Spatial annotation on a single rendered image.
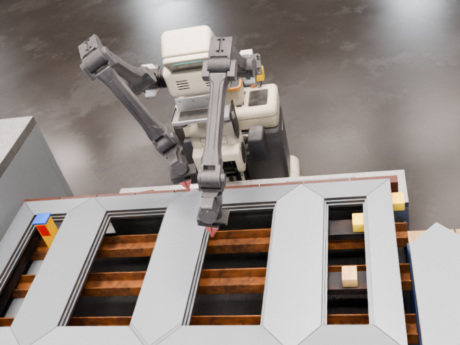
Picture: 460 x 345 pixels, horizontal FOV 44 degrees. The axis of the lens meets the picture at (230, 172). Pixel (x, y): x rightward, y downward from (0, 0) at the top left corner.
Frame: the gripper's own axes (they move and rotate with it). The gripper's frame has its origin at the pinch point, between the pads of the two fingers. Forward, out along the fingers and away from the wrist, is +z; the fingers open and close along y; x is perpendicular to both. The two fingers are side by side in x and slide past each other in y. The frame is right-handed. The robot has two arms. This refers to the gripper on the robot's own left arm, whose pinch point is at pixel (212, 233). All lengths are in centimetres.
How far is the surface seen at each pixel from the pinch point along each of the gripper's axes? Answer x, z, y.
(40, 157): 67, 31, -93
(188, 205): 29.2, 15.7, -14.0
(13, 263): 5, 35, -80
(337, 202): 28, 4, 43
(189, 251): 4.7, 15.3, -9.2
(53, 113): 251, 136, -174
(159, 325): -26.9, 17.2, -13.2
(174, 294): -14.3, 16.2, -10.5
